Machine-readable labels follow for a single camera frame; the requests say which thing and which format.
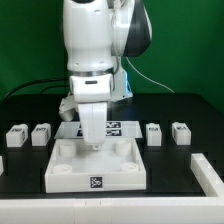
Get white block at left edge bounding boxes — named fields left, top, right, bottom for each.
left=0, top=156, right=4, bottom=176

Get white L-shaped obstacle fence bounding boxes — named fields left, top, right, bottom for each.
left=0, top=153, right=224, bottom=224

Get white square tabletop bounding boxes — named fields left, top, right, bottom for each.
left=45, top=138, right=146, bottom=193

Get white cable behind robot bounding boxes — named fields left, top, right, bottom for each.
left=124, top=56, right=175, bottom=94

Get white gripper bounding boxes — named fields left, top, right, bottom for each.
left=70, top=74, right=113, bottom=145

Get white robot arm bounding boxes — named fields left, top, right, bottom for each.
left=63, top=0, right=152, bottom=148

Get black cables on table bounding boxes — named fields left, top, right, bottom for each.
left=3, top=77, right=71, bottom=100

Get white marker plate with tags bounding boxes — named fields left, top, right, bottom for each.
left=55, top=121, right=142, bottom=139

